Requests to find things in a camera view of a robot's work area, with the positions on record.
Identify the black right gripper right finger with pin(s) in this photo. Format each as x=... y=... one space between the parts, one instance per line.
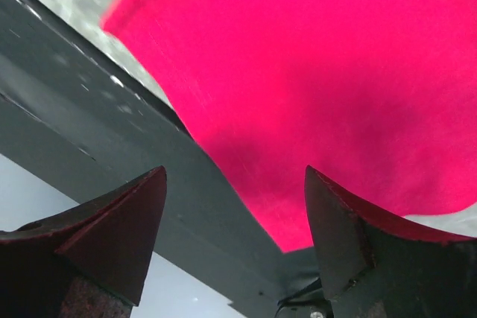
x=376 y=264

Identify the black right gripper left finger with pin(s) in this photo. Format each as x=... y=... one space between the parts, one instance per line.
x=89 y=261

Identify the pink t shirt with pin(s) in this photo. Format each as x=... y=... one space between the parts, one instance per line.
x=377 y=95

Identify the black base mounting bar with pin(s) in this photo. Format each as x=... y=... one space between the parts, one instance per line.
x=81 y=125

